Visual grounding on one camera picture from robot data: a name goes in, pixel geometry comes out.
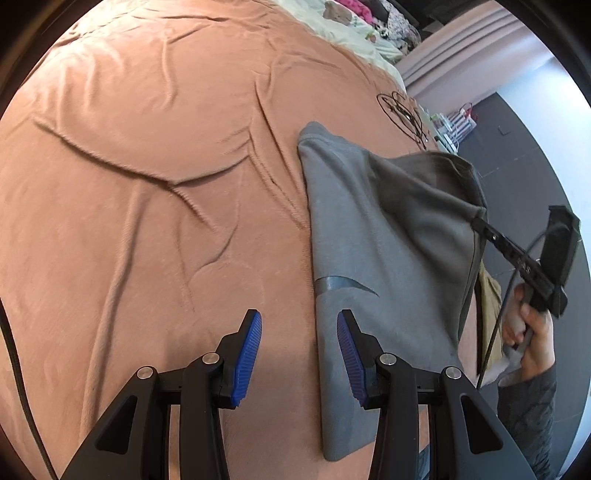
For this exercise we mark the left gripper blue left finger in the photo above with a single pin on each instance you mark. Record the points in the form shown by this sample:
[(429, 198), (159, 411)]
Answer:
[(238, 353)]

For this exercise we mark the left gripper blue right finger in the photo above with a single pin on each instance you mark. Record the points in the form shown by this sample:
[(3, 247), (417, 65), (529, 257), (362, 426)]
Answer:
[(360, 352)]

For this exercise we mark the grey t-shirt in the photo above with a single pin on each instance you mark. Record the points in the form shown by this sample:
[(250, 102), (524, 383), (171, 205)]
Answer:
[(392, 241)]

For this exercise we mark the right forearm grey sleeve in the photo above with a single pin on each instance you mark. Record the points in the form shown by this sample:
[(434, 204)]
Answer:
[(526, 408)]

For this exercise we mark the right hand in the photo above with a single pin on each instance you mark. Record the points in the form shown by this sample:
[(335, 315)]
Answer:
[(521, 318)]

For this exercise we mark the folded olive garment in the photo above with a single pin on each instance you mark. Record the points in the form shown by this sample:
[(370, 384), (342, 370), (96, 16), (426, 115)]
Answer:
[(489, 298)]

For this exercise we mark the red white striped bag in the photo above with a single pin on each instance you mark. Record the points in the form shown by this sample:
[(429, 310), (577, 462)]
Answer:
[(462, 123)]

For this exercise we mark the orange-brown duvet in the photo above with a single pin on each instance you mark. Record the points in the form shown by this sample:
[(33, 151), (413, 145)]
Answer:
[(152, 193)]

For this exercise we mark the white bedside cabinet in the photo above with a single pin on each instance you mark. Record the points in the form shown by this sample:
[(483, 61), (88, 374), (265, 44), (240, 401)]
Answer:
[(445, 132)]

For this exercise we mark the pink curtain right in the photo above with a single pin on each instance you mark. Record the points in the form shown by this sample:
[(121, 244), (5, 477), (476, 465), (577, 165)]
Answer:
[(470, 58)]

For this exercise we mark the floral patterned cloth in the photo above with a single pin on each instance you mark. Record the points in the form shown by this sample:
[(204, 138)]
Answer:
[(394, 26)]

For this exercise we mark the cream bed sheet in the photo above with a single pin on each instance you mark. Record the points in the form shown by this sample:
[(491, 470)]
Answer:
[(357, 36)]

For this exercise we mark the pink garment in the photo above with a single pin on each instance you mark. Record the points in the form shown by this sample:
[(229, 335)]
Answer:
[(360, 9)]

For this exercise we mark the brown teddy bear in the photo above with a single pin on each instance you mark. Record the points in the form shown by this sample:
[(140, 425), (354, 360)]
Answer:
[(337, 13)]

